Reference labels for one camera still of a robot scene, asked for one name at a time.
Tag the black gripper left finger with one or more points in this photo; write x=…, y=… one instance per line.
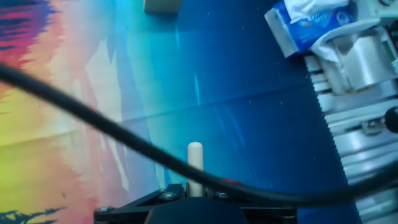
x=140, y=207

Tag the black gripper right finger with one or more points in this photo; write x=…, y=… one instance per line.
x=221, y=196

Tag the pale wooden drumstick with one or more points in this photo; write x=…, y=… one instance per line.
x=195, y=155

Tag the sunset forest printed tablecloth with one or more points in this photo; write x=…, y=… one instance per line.
x=248, y=93

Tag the blue tissue pack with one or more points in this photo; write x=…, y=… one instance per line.
x=304, y=31

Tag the silver kitchen scale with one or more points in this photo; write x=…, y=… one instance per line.
x=363, y=65

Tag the small wooden stick rest block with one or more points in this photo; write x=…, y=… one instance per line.
x=161, y=5

